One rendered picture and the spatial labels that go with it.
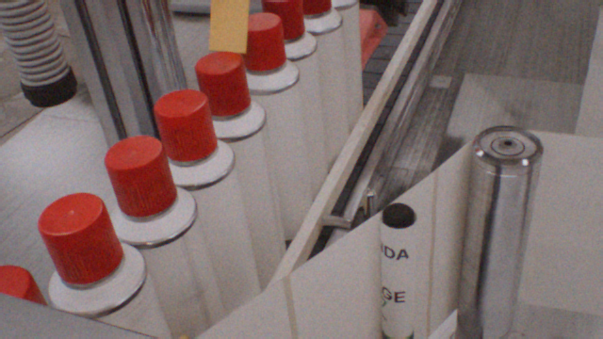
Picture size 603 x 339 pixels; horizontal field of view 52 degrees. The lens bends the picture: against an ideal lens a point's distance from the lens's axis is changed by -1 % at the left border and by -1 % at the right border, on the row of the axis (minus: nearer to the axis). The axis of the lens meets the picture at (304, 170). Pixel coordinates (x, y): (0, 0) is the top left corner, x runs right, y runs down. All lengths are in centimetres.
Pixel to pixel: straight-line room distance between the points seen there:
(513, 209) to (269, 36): 21
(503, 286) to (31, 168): 62
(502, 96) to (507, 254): 40
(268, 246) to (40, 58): 21
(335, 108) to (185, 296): 28
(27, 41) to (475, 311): 33
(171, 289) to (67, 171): 47
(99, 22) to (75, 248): 26
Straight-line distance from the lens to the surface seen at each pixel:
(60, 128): 92
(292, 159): 51
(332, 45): 56
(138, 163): 34
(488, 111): 74
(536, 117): 74
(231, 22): 46
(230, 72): 41
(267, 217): 47
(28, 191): 82
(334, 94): 59
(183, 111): 37
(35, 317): 19
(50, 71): 43
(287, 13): 51
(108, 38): 53
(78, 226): 31
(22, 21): 41
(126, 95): 55
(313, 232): 53
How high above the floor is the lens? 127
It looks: 37 degrees down
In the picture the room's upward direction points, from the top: 6 degrees counter-clockwise
